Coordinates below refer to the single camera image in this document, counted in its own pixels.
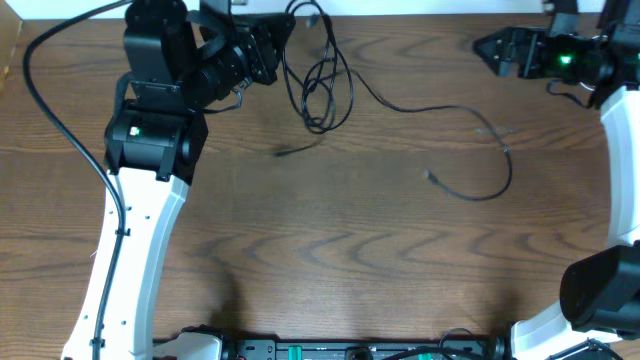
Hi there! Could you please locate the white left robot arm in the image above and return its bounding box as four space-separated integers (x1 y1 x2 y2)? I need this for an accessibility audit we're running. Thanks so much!
62 0 295 359

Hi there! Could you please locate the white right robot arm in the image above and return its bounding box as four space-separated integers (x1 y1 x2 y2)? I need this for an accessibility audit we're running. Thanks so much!
472 0 639 360

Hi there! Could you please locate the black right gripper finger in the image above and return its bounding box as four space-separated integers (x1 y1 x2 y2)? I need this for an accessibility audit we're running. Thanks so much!
473 27 512 50
473 44 510 77

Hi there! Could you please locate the black usb cable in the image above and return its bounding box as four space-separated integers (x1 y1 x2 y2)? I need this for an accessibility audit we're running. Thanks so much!
272 0 514 203

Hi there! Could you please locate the cardboard panel left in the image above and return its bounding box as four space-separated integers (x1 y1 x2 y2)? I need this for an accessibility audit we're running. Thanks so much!
0 0 23 92

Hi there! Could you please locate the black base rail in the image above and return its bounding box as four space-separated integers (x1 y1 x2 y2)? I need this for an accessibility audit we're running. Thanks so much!
221 328 511 360

